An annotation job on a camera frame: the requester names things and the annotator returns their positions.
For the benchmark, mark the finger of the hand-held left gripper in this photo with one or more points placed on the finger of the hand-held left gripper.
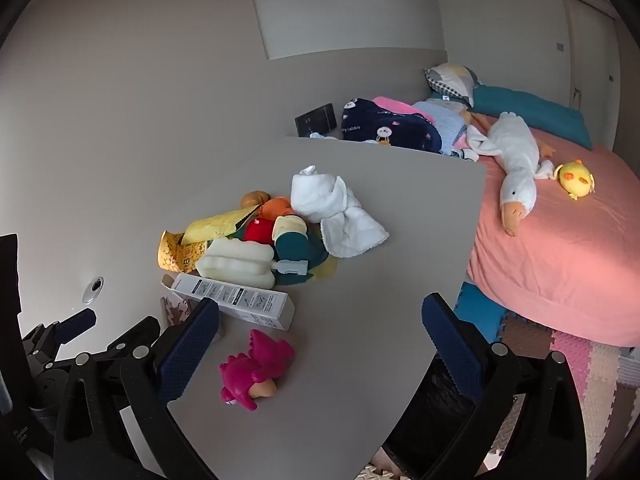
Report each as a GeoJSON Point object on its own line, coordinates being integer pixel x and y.
{"type": "Point", "coordinates": [9, 285]}
{"type": "Point", "coordinates": [75, 321]}

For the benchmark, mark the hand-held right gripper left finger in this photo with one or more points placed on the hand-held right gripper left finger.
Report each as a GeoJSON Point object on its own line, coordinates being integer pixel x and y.
{"type": "Point", "coordinates": [187, 350]}

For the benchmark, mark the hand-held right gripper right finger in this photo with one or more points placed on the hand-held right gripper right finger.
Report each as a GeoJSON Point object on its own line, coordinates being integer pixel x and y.
{"type": "Point", "coordinates": [452, 350]}

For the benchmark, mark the red round toy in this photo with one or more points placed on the red round toy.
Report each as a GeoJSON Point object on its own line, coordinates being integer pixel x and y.
{"type": "Point", "coordinates": [257, 232]}

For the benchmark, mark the orange plastic toy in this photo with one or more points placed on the orange plastic toy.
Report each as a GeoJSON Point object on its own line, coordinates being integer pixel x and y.
{"type": "Point", "coordinates": [277, 207]}

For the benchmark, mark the round metal grommet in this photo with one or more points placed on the round metal grommet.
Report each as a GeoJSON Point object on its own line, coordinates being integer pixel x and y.
{"type": "Point", "coordinates": [93, 288]}

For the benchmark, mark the pink patterned wrapper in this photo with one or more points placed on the pink patterned wrapper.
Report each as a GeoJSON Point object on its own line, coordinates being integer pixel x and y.
{"type": "Point", "coordinates": [175, 310]}

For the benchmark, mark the white printed carton box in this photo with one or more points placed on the white printed carton box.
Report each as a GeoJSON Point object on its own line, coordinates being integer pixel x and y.
{"type": "Point", "coordinates": [240, 302]}

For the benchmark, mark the magenta dinosaur toy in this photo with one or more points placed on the magenta dinosaur toy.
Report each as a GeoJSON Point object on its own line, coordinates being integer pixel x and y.
{"type": "Point", "coordinates": [260, 360]}

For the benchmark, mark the yellow printed snack packet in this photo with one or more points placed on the yellow printed snack packet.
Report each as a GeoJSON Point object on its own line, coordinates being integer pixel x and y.
{"type": "Point", "coordinates": [172, 255]}

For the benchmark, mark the long yellow snack packet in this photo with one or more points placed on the long yellow snack packet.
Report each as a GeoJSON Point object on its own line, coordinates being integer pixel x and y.
{"type": "Point", "coordinates": [215, 225]}

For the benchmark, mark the bed with pink sheet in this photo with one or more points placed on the bed with pink sheet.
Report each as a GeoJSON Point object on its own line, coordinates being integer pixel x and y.
{"type": "Point", "coordinates": [565, 260]}

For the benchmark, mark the brown squishy toy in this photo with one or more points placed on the brown squishy toy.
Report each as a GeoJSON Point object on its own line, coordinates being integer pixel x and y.
{"type": "Point", "coordinates": [255, 197]}

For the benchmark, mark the white cartoon print cloth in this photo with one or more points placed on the white cartoon print cloth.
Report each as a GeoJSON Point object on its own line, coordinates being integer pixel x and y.
{"type": "Point", "coordinates": [467, 154]}

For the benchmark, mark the white towel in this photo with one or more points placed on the white towel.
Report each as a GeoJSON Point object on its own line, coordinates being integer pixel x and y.
{"type": "Point", "coordinates": [325, 200]}

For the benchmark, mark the white goose plush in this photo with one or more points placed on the white goose plush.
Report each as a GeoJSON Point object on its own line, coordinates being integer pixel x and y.
{"type": "Point", "coordinates": [515, 155]}

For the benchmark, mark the yellow chick plush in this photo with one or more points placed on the yellow chick plush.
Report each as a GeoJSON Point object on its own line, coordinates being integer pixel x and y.
{"type": "Point", "coordinates": [575, 177]}

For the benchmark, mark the light blue folded blanket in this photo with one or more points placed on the light blue folded blanket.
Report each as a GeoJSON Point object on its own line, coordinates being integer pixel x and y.
{"type": "Point", "coordinates": [445, 120]}

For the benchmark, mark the navy printed blanket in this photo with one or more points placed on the navy printed blanket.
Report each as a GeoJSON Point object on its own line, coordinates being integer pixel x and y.
{"type": "Point", "coordinates": [380, 122]}

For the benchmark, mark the white and pale blue cloth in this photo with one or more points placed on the white and pale blue cloth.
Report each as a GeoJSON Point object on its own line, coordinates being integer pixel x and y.
{"type": "Point", "coordinates": [322, 136]}

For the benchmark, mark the teal pillow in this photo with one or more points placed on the teal pillow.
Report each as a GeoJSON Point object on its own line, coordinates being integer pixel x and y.
{"type": "Point", "coordinates": [530, 110]}

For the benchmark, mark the pink folded blanket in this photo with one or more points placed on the pink folded blanket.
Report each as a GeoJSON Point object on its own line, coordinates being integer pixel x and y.
{"type": "Point", "coordinates": [392, 104]}

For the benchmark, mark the checkered patchwork pillow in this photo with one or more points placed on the checkered patchwork pillow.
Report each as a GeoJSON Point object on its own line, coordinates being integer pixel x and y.
{"type": "Point", "coordinates": [452, 80]}

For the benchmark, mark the dark wall socket panel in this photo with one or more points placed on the dark wall socket panel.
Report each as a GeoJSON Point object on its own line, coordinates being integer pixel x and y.
{"type": "Point", "coordinates": [315, 119]}

